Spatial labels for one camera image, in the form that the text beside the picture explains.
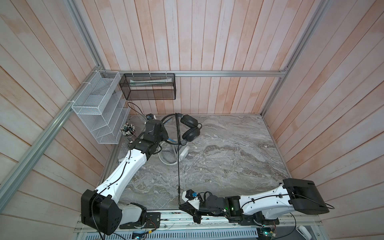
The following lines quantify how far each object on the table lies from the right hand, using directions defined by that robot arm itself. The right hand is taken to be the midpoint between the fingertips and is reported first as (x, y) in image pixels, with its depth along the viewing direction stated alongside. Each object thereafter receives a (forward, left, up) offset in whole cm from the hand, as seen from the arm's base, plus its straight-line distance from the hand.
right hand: (181, 209), depth 67 cm
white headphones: (+36, +12, -11) cm, 39 cm away
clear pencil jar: (+41, +35, +6) cm, 54 cm away
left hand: (+35, +11, +11) cm, 39 cm away
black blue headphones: (+32, -4, +15) cm, 36 cm away
